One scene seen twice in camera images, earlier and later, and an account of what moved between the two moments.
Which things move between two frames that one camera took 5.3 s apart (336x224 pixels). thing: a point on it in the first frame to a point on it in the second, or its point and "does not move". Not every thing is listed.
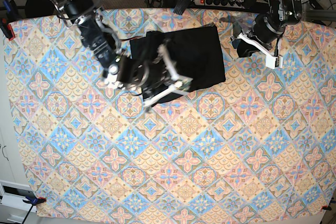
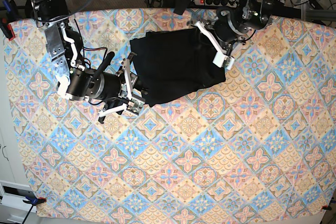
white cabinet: x=14 y=185 does not move
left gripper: x=138 y=74 to x=105 y=85
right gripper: x=267 y=30 to x=222 y=28
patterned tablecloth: x=262 y=144 does not move
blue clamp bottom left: x=33 y=201 does not move
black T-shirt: x=167 y=63 does not move
